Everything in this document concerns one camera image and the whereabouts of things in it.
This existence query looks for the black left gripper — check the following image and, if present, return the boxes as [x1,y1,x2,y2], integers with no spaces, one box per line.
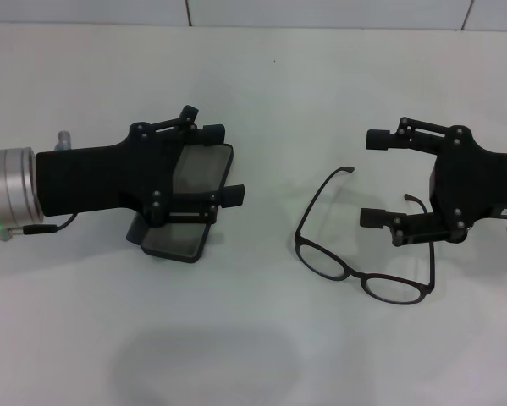
[36,104,228,228]

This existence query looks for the left wrist clear port stub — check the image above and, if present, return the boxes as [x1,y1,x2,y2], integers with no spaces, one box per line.
[55,130,74,152]

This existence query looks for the left wrist black plug cable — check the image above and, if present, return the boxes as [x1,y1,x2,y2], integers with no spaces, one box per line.
[0,211,79,243]

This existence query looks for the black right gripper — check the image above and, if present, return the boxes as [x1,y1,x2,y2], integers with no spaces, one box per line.
[360,117,507,248]

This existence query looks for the black framed glasses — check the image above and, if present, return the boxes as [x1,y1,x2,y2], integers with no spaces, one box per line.
[294,166,437,305]

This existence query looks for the black glasses case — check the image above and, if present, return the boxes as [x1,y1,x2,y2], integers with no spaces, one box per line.
[125,143,235,266]

